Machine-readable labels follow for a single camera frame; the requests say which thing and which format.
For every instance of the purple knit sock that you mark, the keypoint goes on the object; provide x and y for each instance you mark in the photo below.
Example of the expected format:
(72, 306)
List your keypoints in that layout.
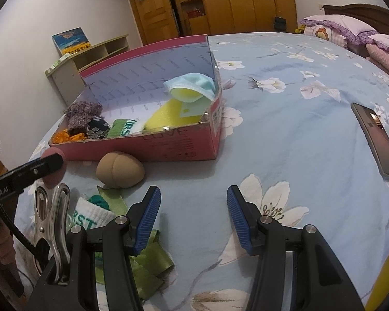
(82, 113)

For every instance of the black bag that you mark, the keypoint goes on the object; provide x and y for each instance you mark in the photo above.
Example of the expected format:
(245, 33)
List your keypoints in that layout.
(279, 24)

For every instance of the pink makeup sponge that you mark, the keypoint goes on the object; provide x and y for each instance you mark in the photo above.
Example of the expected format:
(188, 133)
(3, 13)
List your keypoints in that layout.
(56, 178)

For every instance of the orange mesh cloth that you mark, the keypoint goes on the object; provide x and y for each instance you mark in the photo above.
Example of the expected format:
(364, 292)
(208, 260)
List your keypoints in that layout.
(63, 136)

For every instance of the blue yellow painting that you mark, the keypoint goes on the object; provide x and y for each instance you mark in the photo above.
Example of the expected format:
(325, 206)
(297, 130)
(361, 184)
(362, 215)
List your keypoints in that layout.
(71, 40)

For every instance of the yellow toy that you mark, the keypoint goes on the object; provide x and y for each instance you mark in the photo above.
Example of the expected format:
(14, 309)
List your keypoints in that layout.
(300, 29)

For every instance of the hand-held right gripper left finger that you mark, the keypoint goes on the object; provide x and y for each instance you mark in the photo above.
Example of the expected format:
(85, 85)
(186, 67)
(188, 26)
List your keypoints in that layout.
(147, 220)

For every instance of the green white sock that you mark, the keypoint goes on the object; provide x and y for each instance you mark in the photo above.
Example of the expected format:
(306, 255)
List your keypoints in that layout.
(84, 220)
(123, 129)

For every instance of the dark wooden headboard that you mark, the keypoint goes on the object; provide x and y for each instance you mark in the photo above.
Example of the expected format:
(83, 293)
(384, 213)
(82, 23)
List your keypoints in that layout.
(369, 14)

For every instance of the person's left hand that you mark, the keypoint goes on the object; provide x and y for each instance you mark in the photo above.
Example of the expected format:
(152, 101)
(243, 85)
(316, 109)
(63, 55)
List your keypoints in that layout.
(1, 249)

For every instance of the pink cardboard box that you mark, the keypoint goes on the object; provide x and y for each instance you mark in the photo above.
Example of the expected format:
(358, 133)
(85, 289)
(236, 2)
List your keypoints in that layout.
(181, 145)

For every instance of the yellow cloth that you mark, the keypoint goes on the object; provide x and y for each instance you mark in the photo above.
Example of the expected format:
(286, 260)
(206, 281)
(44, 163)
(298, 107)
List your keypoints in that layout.
(379, 291)

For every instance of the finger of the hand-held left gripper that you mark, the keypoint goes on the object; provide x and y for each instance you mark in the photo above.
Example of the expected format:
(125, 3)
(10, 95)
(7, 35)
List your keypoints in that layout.
(35, 170)

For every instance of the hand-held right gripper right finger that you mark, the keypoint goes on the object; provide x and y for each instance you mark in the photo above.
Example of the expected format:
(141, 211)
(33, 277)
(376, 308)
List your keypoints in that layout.
(241, 223)

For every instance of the beige shelf unit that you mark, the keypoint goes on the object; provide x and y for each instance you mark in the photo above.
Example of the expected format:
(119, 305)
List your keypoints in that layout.
(61, 84)

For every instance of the green satin ribbon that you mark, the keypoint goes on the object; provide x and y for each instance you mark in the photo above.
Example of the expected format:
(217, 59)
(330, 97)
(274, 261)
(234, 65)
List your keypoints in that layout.
(149, 265)

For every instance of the metal spring clip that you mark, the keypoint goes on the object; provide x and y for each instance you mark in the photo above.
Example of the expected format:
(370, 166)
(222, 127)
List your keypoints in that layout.
(56, 233)

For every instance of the blue face mask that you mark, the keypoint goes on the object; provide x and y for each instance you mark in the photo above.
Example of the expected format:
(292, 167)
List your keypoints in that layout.
(201, 84)

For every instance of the smartphone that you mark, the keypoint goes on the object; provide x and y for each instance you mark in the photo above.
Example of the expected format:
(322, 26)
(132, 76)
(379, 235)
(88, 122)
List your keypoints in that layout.
(376, 139)

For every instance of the wooden door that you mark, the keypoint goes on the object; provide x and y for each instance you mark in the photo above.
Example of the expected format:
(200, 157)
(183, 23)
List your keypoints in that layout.
(155, 16)

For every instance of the wooden wardrobe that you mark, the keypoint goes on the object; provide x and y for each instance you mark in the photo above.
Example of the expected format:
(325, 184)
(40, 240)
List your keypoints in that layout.
(246, 3)

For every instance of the yellow sponge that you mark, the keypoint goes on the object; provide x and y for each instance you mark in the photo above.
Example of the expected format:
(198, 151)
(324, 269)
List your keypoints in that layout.
(171, 113)

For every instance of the dark patterned pouch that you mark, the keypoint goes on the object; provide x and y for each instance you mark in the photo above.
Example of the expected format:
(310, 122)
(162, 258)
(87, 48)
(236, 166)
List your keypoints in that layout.
(99, 128)

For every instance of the green white packet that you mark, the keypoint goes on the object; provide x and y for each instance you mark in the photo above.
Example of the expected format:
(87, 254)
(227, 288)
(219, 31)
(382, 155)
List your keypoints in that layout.
(60, 61)

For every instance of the red item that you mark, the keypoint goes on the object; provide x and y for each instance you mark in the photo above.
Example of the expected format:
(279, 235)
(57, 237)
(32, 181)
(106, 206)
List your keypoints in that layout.
(195, 13)

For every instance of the tan makeup sponge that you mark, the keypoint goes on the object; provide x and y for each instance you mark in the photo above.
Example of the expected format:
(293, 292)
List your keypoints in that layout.
(120, 170)

